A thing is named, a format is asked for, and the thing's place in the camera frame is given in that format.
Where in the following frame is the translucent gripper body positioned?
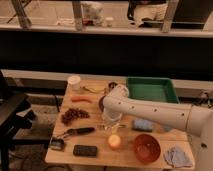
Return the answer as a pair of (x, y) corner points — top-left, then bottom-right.
(102, 109), (122, 133)

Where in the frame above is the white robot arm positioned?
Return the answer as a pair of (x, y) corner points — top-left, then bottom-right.
(103, 84), (213, 171)

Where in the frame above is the purple bowl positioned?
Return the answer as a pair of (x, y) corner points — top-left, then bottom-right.
(99, 96), (105, 112)

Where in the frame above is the red bowl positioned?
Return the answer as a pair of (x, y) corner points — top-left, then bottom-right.
(133, 134), (161, 164)

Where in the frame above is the yellow apple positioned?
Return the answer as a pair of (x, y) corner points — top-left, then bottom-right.
(107, 134), (121, 150)

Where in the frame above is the blue sponge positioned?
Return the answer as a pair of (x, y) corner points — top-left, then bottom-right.
(133, 119), (153, 132)

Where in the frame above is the banana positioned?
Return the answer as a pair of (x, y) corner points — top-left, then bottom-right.
(82, 86), (105, 94)

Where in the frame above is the small metal cup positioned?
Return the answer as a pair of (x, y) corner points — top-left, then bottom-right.
(107, 82), (118, 93)

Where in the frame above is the wooden table board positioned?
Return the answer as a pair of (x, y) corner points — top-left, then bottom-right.
(45, 85), (195, 171)

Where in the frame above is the bunch of dark grapes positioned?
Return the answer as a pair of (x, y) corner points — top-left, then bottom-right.
(61, 108), (90, 125)

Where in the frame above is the black rectangular case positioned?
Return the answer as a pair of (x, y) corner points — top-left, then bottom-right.
(73, 145), (97, 157)

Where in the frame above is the green plastic tray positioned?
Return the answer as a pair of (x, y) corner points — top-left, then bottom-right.
(126, 77), (179, 103)

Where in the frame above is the white plastic cup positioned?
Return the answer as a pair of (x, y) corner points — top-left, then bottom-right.
(68, 75), (81, 91)

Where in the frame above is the small blue yellow object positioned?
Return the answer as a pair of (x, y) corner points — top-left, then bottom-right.
(163, 125), (173, 132)

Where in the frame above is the light blue cloth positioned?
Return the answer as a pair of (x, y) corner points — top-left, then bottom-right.
(163, 146), (193, 168)

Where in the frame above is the black chair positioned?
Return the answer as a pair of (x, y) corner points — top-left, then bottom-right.
(0, 71), (32, 171)

